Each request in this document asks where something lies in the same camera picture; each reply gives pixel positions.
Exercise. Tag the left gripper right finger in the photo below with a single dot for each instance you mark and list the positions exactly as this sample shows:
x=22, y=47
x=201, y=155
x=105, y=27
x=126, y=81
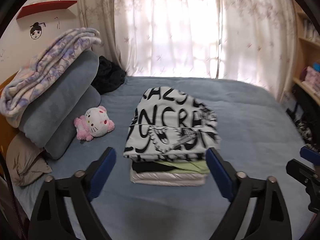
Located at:
x=270, y=218

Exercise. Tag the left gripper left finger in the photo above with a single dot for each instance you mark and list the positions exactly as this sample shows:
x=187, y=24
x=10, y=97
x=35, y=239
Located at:
x=50, y=220

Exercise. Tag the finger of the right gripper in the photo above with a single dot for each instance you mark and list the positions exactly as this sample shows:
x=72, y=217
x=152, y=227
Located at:
x=310, y=156

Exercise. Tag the black white graffiti jacket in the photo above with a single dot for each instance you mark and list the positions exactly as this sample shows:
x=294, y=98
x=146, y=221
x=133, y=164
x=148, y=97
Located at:
x=170, y=125

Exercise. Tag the black clothes pile by shelf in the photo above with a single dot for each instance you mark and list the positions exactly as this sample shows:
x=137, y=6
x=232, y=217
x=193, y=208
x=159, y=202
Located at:
x=304, y=112

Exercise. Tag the grey beige pillow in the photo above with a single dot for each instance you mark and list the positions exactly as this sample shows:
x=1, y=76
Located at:
x=24, y=161

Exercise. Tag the blue bed sheet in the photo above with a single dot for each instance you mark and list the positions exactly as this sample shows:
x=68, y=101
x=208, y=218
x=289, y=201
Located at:
x=257, y=137

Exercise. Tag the pink boxes on shelf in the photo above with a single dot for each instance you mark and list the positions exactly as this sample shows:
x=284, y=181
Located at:
x=312, y=79

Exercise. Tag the green folded jacket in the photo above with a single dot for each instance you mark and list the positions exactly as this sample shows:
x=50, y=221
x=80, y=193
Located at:
x=199, y=167

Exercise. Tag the wooden curved shelf unit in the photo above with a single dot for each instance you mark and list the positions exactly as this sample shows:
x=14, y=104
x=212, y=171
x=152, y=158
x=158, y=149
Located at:
x=307, y=52

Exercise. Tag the hello kitty plush toy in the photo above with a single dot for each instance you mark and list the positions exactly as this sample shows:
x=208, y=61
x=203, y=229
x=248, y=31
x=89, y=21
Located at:
x=94, y=123

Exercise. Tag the white shiny puffer jacket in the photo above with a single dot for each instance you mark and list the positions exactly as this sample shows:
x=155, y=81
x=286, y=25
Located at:
x=168, y=179

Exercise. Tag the upper blue pillow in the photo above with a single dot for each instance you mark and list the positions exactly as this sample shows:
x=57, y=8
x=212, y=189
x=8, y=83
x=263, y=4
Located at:
x=43, y=116

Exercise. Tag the blue pillow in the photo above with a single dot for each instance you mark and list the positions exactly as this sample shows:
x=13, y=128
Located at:
x=65, y=133
x=43, y=116

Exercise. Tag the lower blue pillow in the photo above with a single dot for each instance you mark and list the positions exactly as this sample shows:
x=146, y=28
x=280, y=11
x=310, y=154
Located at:
x=65, y=133

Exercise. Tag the purple floral blanket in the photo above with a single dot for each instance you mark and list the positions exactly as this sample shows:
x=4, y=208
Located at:
x=39, y=74

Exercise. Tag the sheer floral curtain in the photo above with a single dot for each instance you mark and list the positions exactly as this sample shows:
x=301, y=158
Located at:
x=252, y=41

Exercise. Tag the black garment near pillows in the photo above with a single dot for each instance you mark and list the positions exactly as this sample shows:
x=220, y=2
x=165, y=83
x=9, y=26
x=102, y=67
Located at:
x=109, y=76

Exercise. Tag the face wall sticker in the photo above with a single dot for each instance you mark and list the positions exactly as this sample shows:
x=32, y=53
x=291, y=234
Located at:
x=36, y=30

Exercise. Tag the red wall shelf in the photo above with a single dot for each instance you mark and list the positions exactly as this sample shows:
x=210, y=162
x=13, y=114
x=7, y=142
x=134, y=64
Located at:
x=45, y=6

